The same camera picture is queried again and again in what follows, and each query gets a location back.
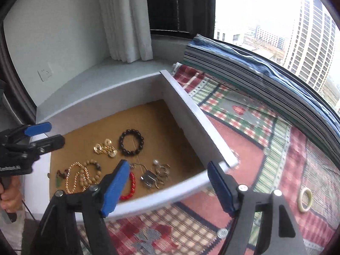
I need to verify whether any golden bead strand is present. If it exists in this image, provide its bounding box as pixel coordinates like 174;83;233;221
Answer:
65;162;91;194

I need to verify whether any striped folded blanket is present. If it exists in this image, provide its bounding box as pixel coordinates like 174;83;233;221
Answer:
183;34;340;162

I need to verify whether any white wall socket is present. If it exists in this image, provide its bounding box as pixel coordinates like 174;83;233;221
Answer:
38;63;54;81

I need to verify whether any pale jade bangle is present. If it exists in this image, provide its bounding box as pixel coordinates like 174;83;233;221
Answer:
297;187;313;213

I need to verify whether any red bead bracelet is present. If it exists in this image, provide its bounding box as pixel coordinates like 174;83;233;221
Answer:
119;172;136;201

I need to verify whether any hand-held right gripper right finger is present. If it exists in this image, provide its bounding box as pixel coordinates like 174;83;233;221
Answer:
207;161;306;255

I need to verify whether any tall high-rise building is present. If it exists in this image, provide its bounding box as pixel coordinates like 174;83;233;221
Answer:
283;0;336;91

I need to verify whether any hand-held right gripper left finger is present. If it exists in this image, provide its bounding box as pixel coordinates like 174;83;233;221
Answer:
29;159;130;255

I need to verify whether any white cardboard box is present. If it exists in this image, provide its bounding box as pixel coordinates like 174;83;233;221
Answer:
24;69;239;221

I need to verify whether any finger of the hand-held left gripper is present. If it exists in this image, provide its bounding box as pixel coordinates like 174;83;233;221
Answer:
8;122;52;142
29;135;65;153

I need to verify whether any patchwork checked blanket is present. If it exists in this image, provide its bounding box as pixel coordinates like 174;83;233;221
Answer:
77;62;340;255

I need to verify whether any low wide building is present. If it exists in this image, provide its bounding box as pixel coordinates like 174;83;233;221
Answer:
255;25;287;49

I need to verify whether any pale curtain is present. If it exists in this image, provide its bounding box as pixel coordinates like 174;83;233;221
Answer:
99;0;154;63

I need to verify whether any gold coin bracelet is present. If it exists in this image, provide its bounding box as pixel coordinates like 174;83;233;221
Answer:
93;138;118;158

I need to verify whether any wooden bead bracelet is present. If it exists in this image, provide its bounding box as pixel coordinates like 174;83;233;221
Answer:
80;159;103;189

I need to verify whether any green pendant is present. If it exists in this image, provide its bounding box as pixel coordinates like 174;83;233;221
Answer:
55;169;69;186

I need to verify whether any dark bead bracelet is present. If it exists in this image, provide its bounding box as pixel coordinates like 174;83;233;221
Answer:
119;129;145;157

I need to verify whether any dark window screen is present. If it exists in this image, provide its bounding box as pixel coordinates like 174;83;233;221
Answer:
145;0;215;35

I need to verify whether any pile of silver jewellery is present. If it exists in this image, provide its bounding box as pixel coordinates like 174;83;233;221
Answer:
130;159;172;190

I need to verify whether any person's left hand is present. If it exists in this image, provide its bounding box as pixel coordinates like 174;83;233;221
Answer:
0;176;24;214

